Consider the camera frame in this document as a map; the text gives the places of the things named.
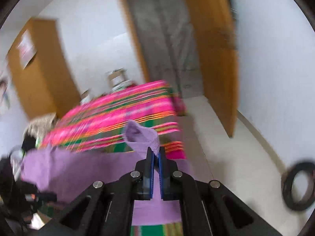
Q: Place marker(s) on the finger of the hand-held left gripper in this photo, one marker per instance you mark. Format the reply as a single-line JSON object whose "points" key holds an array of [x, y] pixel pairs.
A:
{"points": [[48, 196]]}

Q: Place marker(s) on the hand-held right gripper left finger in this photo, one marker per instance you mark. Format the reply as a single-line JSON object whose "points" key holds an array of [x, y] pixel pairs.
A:
{"points": [[150, 169]]}

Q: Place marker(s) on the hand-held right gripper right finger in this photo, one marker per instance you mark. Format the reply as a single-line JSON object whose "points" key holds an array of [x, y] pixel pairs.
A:
{"points": [[161, 169]]}

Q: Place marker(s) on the purple fleece garment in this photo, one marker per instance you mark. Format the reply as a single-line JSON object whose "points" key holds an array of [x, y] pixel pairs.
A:
{"points": [[86, 167]]}

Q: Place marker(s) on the black cloth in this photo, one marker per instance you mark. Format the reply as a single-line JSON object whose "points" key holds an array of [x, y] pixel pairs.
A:
{"points": [[29, 142]]}

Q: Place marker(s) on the pink plaid bed sheet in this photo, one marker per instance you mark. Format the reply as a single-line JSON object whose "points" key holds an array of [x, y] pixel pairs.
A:
{"points": [[110, 113]]}

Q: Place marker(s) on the floral cloth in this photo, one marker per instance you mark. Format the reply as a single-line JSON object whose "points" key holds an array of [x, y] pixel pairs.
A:
{"points": [[43, 124]]}

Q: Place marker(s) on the large cardboard box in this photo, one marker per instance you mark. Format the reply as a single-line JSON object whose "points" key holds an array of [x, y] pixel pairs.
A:
{"points": [[117, 78]]}

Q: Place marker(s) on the wooden wardrobe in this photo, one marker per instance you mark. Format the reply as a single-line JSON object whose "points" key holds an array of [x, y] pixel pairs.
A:
{"points": [[41, 78]]}

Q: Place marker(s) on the black tape roll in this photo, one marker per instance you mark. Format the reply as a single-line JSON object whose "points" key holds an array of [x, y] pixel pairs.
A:
{"points": [[286, 189]]}

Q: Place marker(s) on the grey plastic zip curtain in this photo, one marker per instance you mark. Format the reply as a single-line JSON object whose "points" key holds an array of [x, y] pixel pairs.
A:
{"points": [[165, 41]]}

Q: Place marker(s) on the wooden door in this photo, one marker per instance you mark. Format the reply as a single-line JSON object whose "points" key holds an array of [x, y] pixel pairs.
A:
{"points": [[216, 54]]}

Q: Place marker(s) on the white plastic bag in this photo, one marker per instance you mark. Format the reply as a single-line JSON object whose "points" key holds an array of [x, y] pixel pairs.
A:
{"points": [[25, 49]]}

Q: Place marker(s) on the cartoon wall sticker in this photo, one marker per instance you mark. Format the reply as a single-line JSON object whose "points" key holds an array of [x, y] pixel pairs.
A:
{"points": [[5, 93]]}

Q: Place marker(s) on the wooden door frame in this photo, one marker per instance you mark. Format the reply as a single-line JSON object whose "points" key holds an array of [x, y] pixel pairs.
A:
{"points": [[134, 41]]}

